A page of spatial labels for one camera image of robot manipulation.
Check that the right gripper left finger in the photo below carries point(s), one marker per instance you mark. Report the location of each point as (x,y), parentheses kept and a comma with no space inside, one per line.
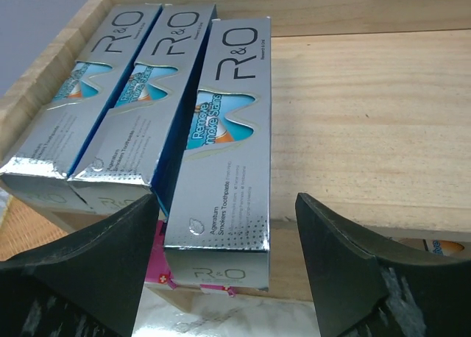
(88,283)

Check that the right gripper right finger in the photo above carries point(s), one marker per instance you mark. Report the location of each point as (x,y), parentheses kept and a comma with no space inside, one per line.
(365,284)

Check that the blue green toothpaste box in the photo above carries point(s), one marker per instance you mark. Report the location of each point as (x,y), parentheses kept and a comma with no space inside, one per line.
(37,169)

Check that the metallic blue toothpaste box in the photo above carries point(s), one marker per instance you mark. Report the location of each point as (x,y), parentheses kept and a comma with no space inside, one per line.
(217,231)
(138,147)

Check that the wooden two-tier shelf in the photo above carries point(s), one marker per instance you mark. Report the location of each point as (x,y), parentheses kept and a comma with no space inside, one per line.
(371,114)

